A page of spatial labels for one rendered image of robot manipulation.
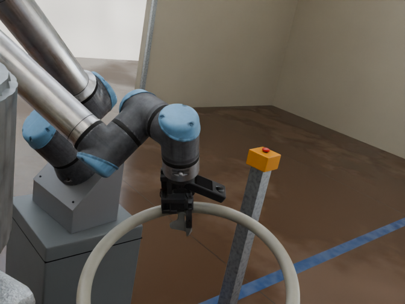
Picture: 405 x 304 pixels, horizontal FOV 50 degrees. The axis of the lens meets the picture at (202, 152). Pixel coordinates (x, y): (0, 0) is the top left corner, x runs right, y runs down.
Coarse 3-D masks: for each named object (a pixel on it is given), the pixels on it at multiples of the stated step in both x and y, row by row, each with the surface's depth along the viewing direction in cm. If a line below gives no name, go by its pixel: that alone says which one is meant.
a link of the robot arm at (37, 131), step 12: (36, 120) 149; (24, 132) 149; (36, 132) 146; (48, 132) 145; (36, 144) 147; (48, 144) 148; (60, 144) 150; (48, 156) 152; (60, 156) 153; (72, 156) 156
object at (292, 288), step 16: (160, 208) 113; (208, 208) 113; (224, 208) 113; (128, 224) 109; (240, 224) 111; (256, 224) 109; (112, 240) 105; (272, 240) 105; (96, 256) 101; (288, 256) 101; (288, 272) 98; (80, 288) 94; (288, 288) 95
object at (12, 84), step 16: (0, 64) 31; (0, 80) 27; (16, 80) 30; (0, 96) 26; (16, 96) 29; (0, 112) 25; (16, 112) 29; (0, 128) 26; (0, 144) 26; (0, 160) 26; (0, 176) 27; (0, 192) 27; (0, 208) 28; (0, 224) 28; (0, 240) 29
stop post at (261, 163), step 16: (256, 160) 215; (272, 160) 214; (256, 176) 219; (256, 192) 220; (240, 208) 229; (256, 208) 225; (240, 240) 231; (240, 256) 233; (240, 272) 238; (224, 288) 244; (240, 288) 246
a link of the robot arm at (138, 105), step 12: (132, 96) 104; (144, 96) 104; (120, 108) 106; (132, 108) 102; (144, 108) 101; (156, 108) 100; (120, 120) 101; (132, 120) 101; (144, 120) 101; (132, 132) 101; (144, 132) 102
